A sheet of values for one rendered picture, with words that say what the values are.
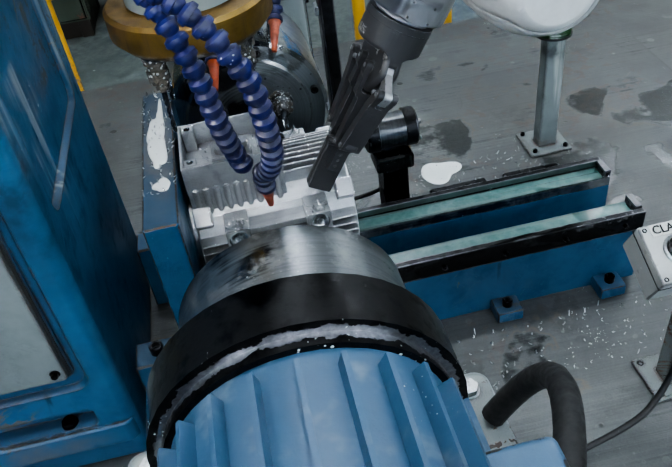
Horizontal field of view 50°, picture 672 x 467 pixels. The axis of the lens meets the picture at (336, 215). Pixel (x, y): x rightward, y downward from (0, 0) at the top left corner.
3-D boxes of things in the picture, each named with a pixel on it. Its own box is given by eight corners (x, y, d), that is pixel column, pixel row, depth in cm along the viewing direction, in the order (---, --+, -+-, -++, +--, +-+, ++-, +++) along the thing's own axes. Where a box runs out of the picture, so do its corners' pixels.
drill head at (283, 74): (192, 228, 114) (148, 88, 98) (181, 99, 145) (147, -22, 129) (347, 194, 116) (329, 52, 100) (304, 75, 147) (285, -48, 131)
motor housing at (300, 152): (223, 325, 96) (189, 216, 84) (211, 234, 111) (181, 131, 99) (368, 291, 98) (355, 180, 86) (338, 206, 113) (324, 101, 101)
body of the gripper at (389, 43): (363, -14, 80) (329, 59, 84) (382, 17, 73) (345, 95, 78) (421, 7, 83) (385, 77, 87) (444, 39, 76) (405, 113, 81)
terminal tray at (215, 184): (194, 218, 90) (180, 172, 85) (189, 170, 98) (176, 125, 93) (289, 197, 91) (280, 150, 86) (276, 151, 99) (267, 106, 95)
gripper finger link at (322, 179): (351, 143, 87) (352, 146, 87) (328, 188, 91) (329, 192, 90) (329, 137, 86) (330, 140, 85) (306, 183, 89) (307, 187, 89)
